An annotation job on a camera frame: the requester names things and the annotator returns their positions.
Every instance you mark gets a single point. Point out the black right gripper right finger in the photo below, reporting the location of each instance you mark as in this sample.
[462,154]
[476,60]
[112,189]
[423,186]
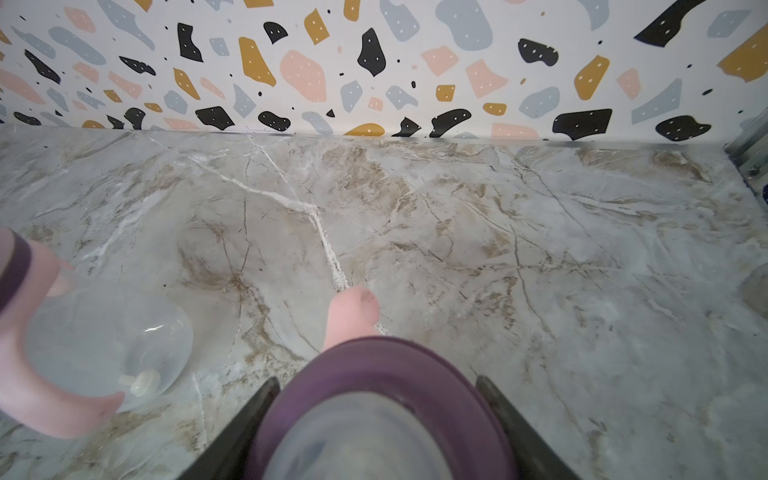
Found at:
[534,458]

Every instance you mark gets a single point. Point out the clear baby bottle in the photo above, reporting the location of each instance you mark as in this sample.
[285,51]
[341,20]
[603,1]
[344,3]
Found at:
[97,337]

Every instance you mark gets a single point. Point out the purple collar with nipple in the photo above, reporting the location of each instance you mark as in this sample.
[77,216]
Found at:
[380,408]
[18,260]

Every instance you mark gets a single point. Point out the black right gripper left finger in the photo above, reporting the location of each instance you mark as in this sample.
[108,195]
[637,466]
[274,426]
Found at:
[225,458]

